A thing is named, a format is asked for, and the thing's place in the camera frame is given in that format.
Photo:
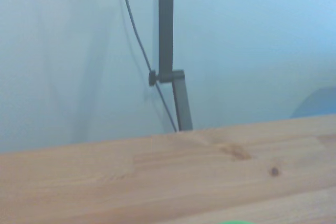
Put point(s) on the water bottle with green cap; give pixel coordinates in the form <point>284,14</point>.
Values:
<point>237,222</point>

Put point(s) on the dark jointed camera stand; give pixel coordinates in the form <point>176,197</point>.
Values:
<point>166,24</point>

